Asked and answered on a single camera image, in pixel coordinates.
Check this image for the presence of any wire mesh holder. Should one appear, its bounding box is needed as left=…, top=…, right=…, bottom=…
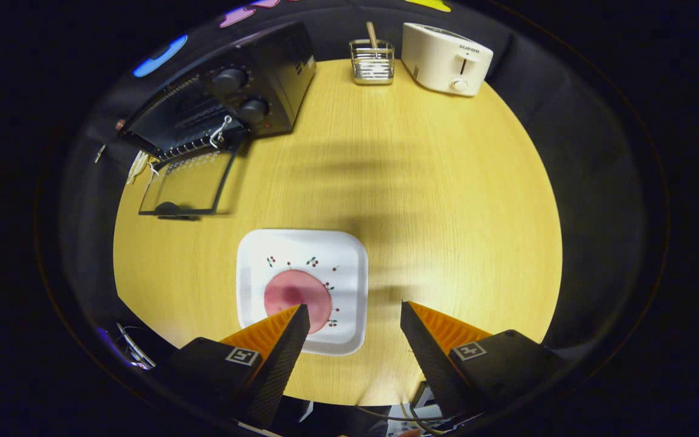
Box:
left=349, top=39, right=396, bottom=86

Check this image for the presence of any black toaster oven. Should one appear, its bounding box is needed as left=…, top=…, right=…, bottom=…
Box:
left=118, top=20, right=317, bottom=220

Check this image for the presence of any white cherry print plate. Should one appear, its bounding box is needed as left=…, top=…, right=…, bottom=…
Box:
left=236, top=229, right=369, bottom=356

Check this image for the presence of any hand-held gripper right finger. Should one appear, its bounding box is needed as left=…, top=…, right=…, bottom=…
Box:
left=400, top=300, right=569, bottom=425

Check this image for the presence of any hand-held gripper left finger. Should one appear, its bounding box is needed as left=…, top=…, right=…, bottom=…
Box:
left=155, top=303, right=311, bottom=429

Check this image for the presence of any pink ham slice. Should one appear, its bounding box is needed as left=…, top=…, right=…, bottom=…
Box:
left=263, top=269, right=333, bottom=334

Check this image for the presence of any clear plastic bag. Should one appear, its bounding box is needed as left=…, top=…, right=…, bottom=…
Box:
left=126, top=151, right=151, bottom=186

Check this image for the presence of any white bread toaster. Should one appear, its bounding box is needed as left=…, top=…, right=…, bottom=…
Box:
left=401, top=22, right=495, bottom=98

